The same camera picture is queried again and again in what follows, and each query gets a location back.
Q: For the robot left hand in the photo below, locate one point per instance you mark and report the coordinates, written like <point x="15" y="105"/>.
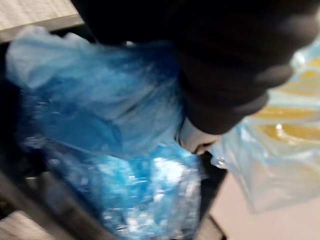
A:
<point x="225" y="62"/>

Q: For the blue plastic trash bag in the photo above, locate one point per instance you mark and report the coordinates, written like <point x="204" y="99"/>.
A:
<point x="105" y="112"/>

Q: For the yellow patterned plastic bag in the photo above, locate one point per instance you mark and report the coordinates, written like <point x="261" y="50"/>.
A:
<point x="277" y="140"/>

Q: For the black trash can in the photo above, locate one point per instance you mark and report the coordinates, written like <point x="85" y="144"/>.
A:
<point x="37" y="190"/>

